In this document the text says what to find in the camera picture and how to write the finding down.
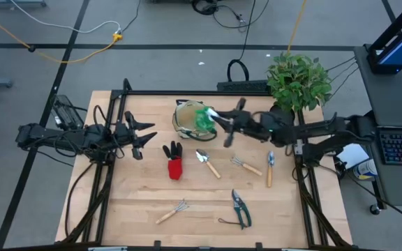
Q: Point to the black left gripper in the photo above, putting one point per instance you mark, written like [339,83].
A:
[131,134]

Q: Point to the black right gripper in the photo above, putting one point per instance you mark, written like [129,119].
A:
[243,122]

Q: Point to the beige green gardening bag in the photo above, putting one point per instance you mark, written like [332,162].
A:
[187,118]

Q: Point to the red black garden glove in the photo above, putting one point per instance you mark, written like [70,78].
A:
[174,169]

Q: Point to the green pruning shears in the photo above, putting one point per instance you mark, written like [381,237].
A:
[239,207]

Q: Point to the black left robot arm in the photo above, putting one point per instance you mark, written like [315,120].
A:
[47,134]

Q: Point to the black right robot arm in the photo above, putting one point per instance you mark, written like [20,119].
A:
[326,127]

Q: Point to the black power strip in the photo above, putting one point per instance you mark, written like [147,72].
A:
[243,86]

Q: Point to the black plant pot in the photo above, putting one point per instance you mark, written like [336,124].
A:
[290,113]

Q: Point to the black power supply box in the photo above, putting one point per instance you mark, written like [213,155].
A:
[66,113]

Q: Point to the green leafy plant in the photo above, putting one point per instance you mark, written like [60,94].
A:
[297,83]

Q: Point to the white blue yellow canister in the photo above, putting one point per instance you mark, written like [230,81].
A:
[365,169]

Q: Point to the grey desk cart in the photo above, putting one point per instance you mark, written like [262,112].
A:
[396,101]

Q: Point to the black caster wheel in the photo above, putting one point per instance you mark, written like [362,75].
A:
[374,209]

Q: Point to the backlit black keyboard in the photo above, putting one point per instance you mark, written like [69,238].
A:
[401,148]

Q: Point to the grey floor base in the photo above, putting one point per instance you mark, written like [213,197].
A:
[12,2]

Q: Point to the black aluminium table frame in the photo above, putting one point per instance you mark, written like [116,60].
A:
[187,92]

